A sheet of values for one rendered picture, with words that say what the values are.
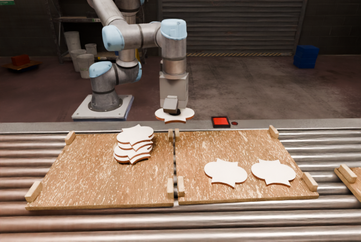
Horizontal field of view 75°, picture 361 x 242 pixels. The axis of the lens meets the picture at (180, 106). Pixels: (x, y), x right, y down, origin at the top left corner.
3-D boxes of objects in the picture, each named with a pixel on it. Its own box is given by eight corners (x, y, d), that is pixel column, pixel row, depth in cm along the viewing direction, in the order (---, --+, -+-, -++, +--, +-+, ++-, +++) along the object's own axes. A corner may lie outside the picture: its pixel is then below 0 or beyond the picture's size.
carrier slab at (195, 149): (174, 135, 97) (174, 132, 97) (271, 132, 99) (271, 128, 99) (178, 205, 66) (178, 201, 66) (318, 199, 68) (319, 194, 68)
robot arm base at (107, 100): (93, 98, 136) (91, 83, 132) (120, 97, 139) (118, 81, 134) (89, 111, 123) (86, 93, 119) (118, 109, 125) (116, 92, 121)
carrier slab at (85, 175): (73, 137, 96) (72, 134, 95) (173, 135, 97) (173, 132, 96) (26, 211, 65) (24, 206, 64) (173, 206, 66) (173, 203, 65)
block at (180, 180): (177, 182, 72) (177, 175, 71) (183, 182, 72) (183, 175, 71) (178, 198, 67) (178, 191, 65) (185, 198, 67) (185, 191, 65)
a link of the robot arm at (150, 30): (132, 21, 77) (144, 26, 69) (163, 19, 82) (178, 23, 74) (134, 45, 81) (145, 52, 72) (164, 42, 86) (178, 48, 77)
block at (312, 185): (300, 177, 74) (302, 171, 73) (306, 177, 74) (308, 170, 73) (311, 192, 68) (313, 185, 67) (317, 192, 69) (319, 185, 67)
